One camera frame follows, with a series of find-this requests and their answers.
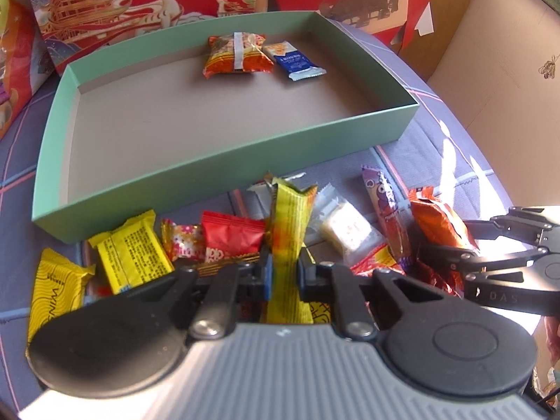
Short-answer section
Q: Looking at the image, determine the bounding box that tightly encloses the purple snack stick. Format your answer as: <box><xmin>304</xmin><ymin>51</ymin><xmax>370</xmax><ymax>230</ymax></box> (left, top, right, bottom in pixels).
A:
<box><xmin>360</xmin><ymin>164</ymin><xmax>415</xmax><ymax>273</ymax></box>

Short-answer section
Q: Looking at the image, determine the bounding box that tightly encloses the orange-red taped snack packet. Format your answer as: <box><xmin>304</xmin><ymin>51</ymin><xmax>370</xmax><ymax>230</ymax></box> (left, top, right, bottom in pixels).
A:
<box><xmin>202</xmin><ymin>32</ymin><xmax>274</xmax><ymax>80</ymax></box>

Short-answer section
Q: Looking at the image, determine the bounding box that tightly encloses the cartoon printed bag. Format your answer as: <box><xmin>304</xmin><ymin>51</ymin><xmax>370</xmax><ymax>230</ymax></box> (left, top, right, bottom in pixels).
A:
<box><xmin>0</xmin><ymin>0</ymin><xmax>47</xmax><ymax>141</ymax></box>

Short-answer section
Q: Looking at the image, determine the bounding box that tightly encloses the red gift box gold print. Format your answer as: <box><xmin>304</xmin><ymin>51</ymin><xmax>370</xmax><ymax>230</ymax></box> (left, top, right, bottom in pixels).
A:
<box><xmin>23</xmin><ymin>0</ymin><xmax>268</xmax><ymax>73</ymax></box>

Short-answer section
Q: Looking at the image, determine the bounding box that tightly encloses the yellow black-lined snack packet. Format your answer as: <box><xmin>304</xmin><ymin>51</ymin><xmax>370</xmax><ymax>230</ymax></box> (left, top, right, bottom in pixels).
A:
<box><xmin>26</xmin><ymin>247</ymin><xmax>96</xmax><ymax>347</ymax></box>

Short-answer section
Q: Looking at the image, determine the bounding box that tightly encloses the blue snack packet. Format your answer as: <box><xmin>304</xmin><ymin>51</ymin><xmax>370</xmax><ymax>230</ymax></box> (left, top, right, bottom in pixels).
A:
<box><xmin>262</xmin><ymin>41</ymin><xmax>327</xmax><ymax>82</ymax></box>

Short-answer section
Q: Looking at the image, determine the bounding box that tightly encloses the small pink-red candy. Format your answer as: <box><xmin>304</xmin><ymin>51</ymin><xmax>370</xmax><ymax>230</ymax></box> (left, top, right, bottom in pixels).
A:
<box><xmin>160</xmin><ymin>219</ymin><xmax>207</xmax><ymax>263</ymax></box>

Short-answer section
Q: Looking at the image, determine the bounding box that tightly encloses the green cardboard box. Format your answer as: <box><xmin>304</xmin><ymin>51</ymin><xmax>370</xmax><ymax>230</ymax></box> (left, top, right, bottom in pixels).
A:
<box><xmin>31</xmin><ymin>10</ymin><xmax>421</xmax><ymax>245</ymax></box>

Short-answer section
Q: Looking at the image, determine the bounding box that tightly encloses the orange snack packet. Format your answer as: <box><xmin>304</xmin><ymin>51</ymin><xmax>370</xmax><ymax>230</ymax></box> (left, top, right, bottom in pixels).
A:
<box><xmin>408</xmin><ymin>187</ymin><xmax>481</xmax><ymax>264</ymax></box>

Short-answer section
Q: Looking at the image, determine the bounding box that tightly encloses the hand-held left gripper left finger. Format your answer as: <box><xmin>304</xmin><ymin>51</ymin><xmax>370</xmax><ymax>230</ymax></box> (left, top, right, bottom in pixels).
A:
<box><xmin>166</xmin><ymin>249</ymin><xmax>274</xmax><ymax>339</ymax></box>

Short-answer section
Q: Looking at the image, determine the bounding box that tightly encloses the blue plaid bedsheet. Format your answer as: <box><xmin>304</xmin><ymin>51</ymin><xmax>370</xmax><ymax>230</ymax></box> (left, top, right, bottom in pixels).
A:
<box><xmin>0</xmin><ymin>24</ymin><xmax>545</xmax><ymax>420</ymax></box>

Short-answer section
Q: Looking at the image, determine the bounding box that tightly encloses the yellow foil snack packet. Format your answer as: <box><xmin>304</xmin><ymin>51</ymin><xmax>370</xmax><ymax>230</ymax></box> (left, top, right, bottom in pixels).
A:
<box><xmin>261</xmin><ymin>178</ymin><xmax>319</xmax><ymax>325</ymax></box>

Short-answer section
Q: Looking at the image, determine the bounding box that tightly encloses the yellow square snack packet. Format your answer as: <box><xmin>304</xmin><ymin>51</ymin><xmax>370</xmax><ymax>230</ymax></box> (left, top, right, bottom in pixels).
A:
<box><xmin>87</xmin><ymin>209</ymin><xmax>176</xmax><ymax>296</ymax></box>

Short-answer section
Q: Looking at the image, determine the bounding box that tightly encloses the shiny red patterned packet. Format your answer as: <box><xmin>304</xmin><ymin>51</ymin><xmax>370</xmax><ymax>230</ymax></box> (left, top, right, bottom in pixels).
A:
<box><xmin>349</xmin><ymin>245</ymin><xmax>465</xmax><ymax>300</ymax></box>

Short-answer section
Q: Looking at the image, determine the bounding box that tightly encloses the brown cardboard box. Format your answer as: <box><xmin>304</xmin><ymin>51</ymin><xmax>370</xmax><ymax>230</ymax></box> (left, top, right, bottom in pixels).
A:
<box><xmin>426</xmin><ymin>0</ymin><xmax>560</xmax><ymax>211</ymax></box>

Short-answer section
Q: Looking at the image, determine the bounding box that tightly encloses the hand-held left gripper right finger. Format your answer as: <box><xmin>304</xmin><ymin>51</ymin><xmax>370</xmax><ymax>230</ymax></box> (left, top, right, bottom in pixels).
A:
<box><xmin>297</xmin><ymin>254</ymin><xmax>438</xmax><ymax>341</ymax></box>

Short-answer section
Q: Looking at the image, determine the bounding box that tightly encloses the red snack packet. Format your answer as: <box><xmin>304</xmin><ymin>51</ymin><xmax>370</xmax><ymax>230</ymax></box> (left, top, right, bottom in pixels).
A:
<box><xmin>200</xmin><ymin>210</ymin><xmax>268</xmax><ymax>268</ymax></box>

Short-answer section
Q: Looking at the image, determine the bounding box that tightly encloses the clear-wrapped white snack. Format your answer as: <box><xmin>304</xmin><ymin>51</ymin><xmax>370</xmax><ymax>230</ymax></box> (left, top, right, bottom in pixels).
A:
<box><xmin>313</xmin><ymin>183</ymin><xmax>387</xmax><ymax>264</ymax></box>

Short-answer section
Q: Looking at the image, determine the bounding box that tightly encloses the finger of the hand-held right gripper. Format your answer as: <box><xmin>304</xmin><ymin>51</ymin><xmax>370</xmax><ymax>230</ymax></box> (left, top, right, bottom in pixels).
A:
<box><xmin>417</xmin><ymin>244</ymin><xmax>542</xmax><ymax>283</ymax></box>
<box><xmin>464</xmin><ymin>205</ymin><xmax>560</xmax><ymax>248</ymax></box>

